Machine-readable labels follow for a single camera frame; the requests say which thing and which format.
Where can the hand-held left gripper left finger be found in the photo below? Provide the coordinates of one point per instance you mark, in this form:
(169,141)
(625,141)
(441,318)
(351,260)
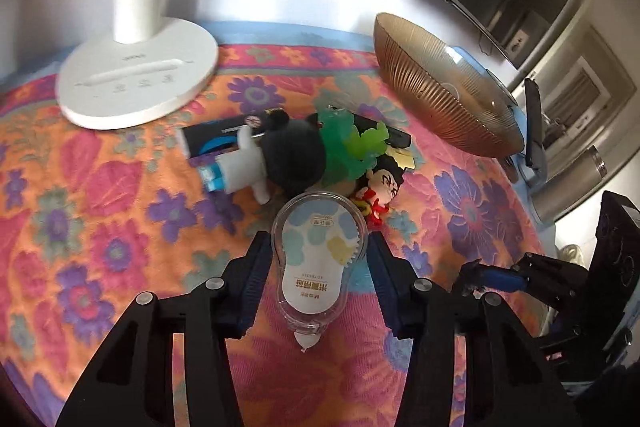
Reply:
(255,279)

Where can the silver thermos bottle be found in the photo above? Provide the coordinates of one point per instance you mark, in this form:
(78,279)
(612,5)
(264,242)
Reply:
(565,192)

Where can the dark green translucent toy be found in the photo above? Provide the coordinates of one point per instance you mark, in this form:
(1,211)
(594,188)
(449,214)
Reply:
(340,152)

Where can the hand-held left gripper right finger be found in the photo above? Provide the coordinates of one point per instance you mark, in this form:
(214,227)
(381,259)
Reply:
(382,282)

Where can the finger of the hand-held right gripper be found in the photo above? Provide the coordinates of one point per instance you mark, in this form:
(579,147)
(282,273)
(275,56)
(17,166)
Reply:
(500,279)

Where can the black-haired red figurine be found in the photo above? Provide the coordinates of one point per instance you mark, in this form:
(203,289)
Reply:
(385,181)

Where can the floral orange pink cloth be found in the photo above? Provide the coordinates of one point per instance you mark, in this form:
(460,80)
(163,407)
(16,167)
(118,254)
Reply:
(125,207)

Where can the clear correction tape dispenser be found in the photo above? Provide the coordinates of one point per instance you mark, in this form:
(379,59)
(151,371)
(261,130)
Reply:
(315,257)

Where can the black and white plush toy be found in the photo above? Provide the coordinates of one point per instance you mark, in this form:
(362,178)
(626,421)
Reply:
(295,152)

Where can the black and blue box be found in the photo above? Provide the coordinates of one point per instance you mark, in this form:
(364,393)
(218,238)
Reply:
(215,134)

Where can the black remote control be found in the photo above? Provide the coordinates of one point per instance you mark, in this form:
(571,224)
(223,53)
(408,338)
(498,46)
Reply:
(396,138)

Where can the light green leaf toy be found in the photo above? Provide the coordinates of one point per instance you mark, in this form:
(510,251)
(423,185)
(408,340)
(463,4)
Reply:
(372,141)

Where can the gold ribbed glass bowl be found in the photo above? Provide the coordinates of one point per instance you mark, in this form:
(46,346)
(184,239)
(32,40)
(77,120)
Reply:
(435,77)

